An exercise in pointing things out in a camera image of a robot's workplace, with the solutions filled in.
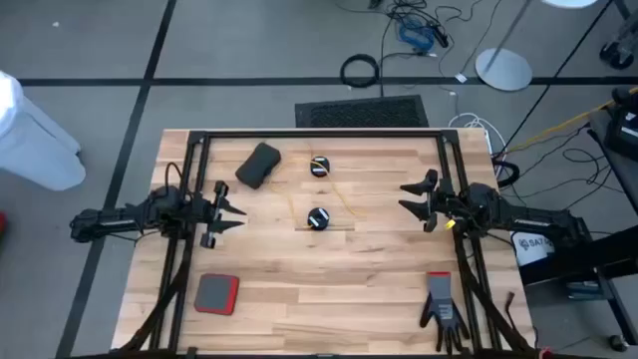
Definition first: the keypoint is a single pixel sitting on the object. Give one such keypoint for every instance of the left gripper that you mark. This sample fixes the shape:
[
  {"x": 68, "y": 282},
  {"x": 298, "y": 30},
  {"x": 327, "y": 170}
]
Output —
[{"x": 209, "y": 214}]

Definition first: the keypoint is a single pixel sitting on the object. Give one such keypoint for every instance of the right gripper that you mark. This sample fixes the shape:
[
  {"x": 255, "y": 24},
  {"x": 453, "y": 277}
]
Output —
[{"x": 446, "y": 202}]

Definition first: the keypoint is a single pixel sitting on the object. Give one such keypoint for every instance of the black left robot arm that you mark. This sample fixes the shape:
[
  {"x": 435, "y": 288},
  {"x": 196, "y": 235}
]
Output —
[{"x": 124, "y": 217}]

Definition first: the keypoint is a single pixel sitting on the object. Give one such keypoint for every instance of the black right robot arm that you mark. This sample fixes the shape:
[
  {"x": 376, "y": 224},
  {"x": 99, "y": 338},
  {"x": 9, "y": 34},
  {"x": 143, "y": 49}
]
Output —
[{"x": 523, "y": 219}]

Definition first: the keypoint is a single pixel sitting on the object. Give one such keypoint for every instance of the small yellow tape tag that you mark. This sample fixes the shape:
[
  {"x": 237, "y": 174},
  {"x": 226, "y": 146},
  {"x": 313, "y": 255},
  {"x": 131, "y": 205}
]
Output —
[{"x": 450, "y": 224}]

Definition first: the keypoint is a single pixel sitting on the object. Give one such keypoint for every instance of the grey pad with red edge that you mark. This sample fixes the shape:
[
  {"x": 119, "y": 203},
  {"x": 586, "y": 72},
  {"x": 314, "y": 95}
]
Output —
[{"x": 217, "y": 294}]

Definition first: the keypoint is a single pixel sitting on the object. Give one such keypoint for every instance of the black floor grate mat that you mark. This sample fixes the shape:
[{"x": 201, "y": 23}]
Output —
[{"x": 361, "y": 112}]

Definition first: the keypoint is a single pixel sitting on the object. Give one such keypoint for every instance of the grey work glove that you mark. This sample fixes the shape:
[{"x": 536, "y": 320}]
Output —
[{"x": 442, "y": 309}]

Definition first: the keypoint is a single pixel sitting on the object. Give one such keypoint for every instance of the white printed box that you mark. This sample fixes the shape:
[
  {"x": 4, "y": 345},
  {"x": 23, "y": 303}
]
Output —
[{"x": 531, "y": 249}]

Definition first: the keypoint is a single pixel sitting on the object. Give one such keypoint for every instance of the white round stand base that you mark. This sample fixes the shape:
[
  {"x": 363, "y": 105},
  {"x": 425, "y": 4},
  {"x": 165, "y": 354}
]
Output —
[{"x": 503, "y": 70}]

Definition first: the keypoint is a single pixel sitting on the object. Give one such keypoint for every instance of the white bin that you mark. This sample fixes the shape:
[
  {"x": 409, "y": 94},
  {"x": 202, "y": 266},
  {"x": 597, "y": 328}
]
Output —
[{"x": 35, "y": 144}]

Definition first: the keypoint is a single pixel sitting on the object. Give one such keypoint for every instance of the black device on desk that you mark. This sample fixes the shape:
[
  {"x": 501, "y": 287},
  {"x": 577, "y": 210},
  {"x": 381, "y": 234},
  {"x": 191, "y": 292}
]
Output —
[{"x": 623, "y": 129}]

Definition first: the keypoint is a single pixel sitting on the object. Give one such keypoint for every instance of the black caster wheel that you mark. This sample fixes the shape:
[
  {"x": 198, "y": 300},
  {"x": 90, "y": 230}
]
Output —
[{"x": 618, "y": 56}]

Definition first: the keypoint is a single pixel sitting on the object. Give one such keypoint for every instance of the small black round foot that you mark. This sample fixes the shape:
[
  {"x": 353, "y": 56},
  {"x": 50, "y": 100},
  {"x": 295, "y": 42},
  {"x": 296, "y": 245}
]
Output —
[{"x": 618, "y": 342}]

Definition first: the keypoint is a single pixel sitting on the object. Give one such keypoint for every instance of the white round disc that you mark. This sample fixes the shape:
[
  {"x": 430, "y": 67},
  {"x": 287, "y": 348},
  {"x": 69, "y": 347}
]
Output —
[{"x": 568, "y": 3}]

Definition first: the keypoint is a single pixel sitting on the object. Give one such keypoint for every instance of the black aluminium table frame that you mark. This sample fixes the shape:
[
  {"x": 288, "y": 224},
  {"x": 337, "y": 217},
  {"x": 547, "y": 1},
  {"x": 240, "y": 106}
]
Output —
[{"x": 324, "y": 133}]

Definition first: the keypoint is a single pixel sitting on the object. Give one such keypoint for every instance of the black desk frame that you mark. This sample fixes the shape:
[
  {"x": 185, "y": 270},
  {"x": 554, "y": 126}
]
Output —
[{"x": 588, "y": 259}]

